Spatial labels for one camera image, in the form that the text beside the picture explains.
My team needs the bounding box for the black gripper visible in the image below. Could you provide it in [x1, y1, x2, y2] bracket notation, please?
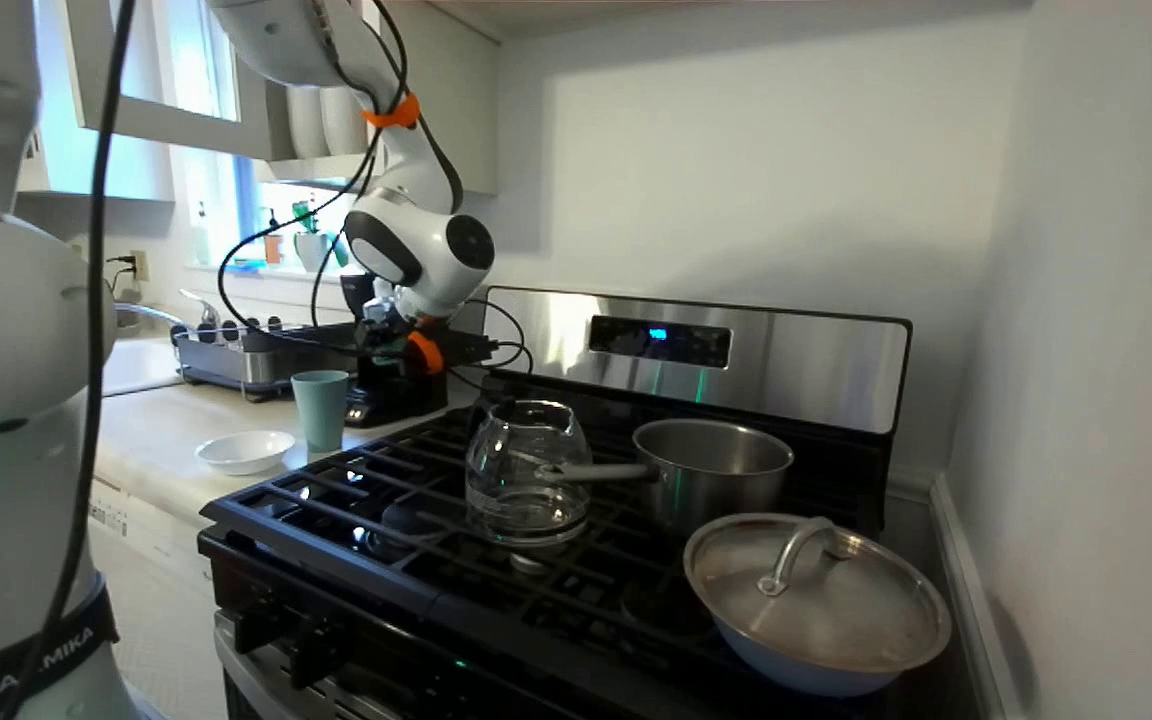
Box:
[360, 311, 458, 416]

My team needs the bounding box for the small orange soap bottle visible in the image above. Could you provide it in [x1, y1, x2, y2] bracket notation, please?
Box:
[259, 208, 290, 266]

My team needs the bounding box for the black stainless gas stove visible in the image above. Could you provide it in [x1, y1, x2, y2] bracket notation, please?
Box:
[196, 284, 955, 720]

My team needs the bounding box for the black coffee maker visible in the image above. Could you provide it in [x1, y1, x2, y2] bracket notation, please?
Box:
[338, 262, 458, 427]

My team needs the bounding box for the light blue plastic cup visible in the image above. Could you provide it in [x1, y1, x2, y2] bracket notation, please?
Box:
[290, 366, 352, 457]

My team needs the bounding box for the stainless steel dish rack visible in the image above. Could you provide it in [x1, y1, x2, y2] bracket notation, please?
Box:
[167, 311, 363, 401]

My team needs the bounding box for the plant in white pot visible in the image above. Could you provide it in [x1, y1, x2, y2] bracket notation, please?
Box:
[290, 195, 352, 276]

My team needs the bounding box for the glass coffee carafe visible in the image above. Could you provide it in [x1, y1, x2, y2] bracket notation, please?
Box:
[462, 394, 597, 550]

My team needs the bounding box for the white bowl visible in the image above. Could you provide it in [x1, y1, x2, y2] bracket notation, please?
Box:
[192, 427, 299, 480]

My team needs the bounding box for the white jug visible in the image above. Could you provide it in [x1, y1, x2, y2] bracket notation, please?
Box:
[283, 85, 377, 161]

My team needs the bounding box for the white sink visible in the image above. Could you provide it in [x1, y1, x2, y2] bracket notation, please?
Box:
[101, 332, 188, 401]

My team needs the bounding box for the white base cabinet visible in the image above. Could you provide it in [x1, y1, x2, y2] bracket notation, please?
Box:
[85, 474, 227, 720]

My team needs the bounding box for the white glass cabinet door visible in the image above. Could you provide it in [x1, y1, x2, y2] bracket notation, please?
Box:
[62, 0, 280, 169]

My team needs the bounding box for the stainless steel saucepan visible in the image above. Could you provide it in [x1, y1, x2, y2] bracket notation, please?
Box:
[533, 416, 796, 536]

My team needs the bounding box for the white framed window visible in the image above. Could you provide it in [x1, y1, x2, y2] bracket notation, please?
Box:
[34, 0, 379, 287]

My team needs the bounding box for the steel pan lid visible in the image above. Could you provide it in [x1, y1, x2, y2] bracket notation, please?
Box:
[679, 513, 955, 676]

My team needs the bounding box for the blue pan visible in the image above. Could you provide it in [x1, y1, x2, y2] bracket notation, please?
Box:
[714, 624, 928, 700]

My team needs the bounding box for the wrist camera with orange plug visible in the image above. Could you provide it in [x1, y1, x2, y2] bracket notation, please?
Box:
[400, 324, 493, 384]

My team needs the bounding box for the orange cable strap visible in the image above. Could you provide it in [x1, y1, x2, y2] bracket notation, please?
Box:
[360, 90, 427, 136]

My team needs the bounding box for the white wall cabinet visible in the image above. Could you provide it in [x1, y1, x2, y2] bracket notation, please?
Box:
[270, 0, 499, 195]

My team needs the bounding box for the white wall outlet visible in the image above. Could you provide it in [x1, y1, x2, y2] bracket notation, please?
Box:
[107, 246, 154, 290]

